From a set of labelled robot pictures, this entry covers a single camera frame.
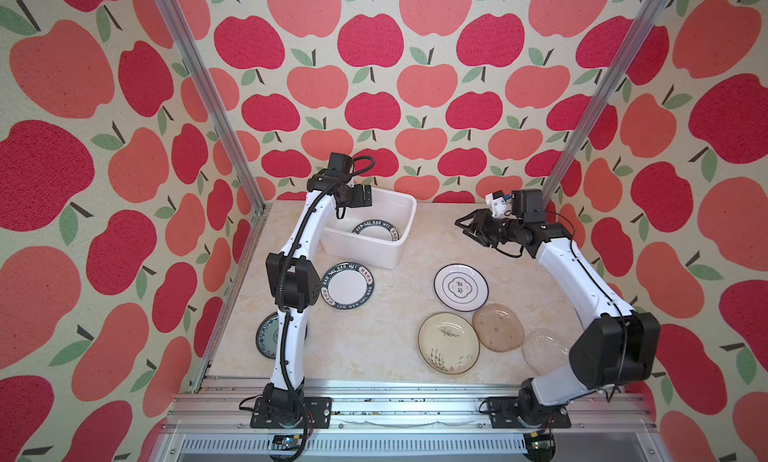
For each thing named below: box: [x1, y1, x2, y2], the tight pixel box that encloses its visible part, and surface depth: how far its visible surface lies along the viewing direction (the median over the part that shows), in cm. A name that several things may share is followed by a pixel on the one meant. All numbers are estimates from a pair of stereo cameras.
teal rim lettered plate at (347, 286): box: [320, 261, 375, 311], surface depth 100 cm
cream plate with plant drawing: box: [418, 312, 481, 375], surface depth 86 cm
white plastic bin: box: [320, 188, 417, 269], surface depth 106 cm
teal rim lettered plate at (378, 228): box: [351, 219, 401, 242], surface depth 113 cm
